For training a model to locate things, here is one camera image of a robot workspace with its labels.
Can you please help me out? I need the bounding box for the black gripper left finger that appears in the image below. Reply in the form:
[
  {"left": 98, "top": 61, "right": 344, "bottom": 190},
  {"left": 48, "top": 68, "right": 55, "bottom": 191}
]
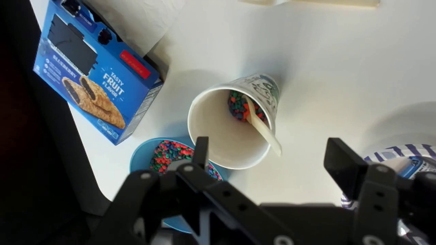
[{"left": 192, "top": 136, "right": 209, "bottom": 167}]

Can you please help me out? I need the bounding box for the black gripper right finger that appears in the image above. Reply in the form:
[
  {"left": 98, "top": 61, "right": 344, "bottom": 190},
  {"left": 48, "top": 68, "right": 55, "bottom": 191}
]
[{"left": 323, "top": 137, "right": 368, "bottom": 200}]

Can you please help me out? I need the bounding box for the white paper cup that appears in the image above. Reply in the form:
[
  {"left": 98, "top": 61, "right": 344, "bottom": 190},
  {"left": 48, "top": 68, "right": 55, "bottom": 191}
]
[{"left": 187, "top": 73, "right": 281, "bottom": 170}]

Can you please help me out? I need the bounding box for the blue bowl of candies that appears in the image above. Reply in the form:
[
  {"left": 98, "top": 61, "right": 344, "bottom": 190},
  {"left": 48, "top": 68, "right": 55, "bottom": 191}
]
[{"left": 130, "top": 136, "right": 230, "bottom": 234}]

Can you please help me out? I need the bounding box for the blue snack box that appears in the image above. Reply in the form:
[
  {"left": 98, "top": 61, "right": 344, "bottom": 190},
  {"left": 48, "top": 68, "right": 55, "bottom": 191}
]
[{"left": 33, "top": 0, "right": 164, "bottom": 144}]

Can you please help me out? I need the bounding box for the white paper napkin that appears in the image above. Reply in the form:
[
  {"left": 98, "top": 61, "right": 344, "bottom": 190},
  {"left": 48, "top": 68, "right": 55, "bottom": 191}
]
[{"left": 87, "top": 0, "right": 187, "bottom": 55}]

